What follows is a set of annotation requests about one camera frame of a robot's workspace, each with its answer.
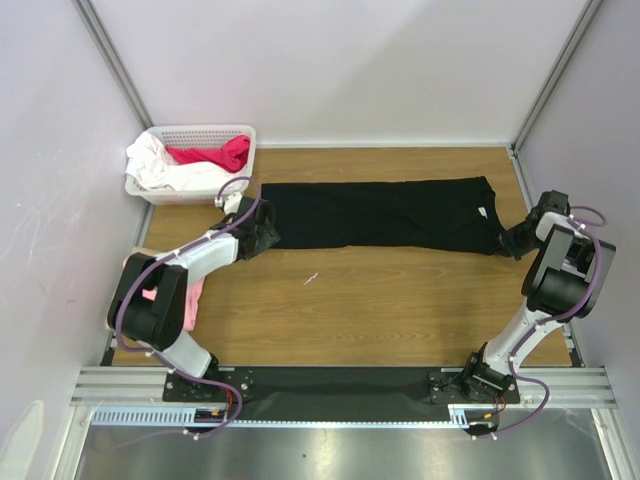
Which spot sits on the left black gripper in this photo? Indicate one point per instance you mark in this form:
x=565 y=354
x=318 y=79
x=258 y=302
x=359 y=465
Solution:
x=269 y=237

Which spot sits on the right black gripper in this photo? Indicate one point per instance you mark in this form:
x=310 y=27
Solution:
x=520 y=237

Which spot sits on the black t-shirt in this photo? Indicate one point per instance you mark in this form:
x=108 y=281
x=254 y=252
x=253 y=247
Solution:
x=453 y=215

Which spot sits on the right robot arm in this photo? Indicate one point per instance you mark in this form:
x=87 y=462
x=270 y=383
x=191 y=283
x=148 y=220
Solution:
x=564 y=282

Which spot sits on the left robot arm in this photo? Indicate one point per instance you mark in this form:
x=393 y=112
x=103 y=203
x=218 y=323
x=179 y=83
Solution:
x=149 y=304

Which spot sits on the magenta t-shirt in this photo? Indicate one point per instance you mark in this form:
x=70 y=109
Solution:
x=231 y=157

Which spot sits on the folded pink t-shirt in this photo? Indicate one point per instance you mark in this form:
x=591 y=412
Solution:
x=193 y=294

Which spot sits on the folded beige t-shirt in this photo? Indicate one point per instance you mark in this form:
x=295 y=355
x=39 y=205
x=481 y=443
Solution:
x=144 y=251

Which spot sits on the white plastic laundry basket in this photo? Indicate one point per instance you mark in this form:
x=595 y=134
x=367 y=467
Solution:
x=195 y=136

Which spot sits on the white t-shirt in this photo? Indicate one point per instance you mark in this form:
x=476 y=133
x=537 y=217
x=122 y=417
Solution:
x=151 y=165

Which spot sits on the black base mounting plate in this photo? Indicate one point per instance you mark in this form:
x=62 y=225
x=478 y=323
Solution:
x=340 y=395

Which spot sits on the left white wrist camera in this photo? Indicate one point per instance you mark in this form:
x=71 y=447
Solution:
x=229 y=204

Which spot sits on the aluminium frame rail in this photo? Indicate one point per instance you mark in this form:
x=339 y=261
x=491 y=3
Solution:
x=153 y=386

